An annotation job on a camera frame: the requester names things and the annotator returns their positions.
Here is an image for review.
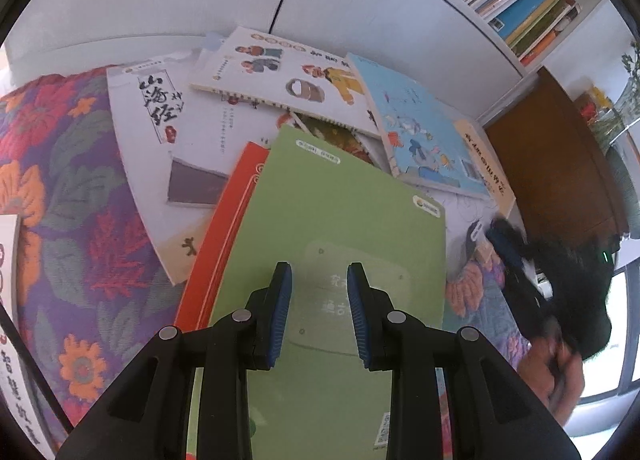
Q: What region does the white book with warrior picture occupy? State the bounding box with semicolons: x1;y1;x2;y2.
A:
0;212;57;458

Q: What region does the pale yellow picture book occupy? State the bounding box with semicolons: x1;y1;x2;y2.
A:
452;119;517;221

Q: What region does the brown wooden cabinet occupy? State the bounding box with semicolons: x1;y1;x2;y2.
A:
484;65;632;253

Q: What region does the cream book with costumed figures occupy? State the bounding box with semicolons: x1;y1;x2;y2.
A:
189;26;386;141

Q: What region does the book with forest picture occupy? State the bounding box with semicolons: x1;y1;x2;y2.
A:
277;110;393;176

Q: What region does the floral blanket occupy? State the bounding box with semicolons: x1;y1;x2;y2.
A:
0;65;561;460

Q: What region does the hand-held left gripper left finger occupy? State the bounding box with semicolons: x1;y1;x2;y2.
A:
55;261;293;460

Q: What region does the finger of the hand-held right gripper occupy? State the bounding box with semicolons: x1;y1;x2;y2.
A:
486;234;552;339
492;219;531;254

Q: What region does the jar with red label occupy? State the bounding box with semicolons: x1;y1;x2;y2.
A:
575;85;613;116

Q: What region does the grey round object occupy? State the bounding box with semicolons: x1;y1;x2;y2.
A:
606;145;640;241

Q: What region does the white bookshelf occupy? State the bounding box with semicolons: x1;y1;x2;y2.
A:
2;0;608;128

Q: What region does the person's right hand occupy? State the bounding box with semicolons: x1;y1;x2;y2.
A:
517;334;587;428

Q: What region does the light blue book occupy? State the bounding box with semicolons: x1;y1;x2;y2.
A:
346;52;493;201

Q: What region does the white calligraphy book beige base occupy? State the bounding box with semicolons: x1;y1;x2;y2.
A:
106;57;273;287

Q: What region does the green plant in glass vase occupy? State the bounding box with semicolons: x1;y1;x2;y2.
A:
605;40;640;151

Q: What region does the red book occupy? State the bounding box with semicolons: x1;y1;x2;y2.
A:
174;140;271;336

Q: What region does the black cable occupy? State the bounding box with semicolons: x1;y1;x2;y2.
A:
0;306;72;436

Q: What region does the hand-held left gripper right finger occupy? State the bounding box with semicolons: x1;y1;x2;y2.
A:
347;262;583;460

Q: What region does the light green picture book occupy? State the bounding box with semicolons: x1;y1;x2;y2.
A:
189;125;447;460

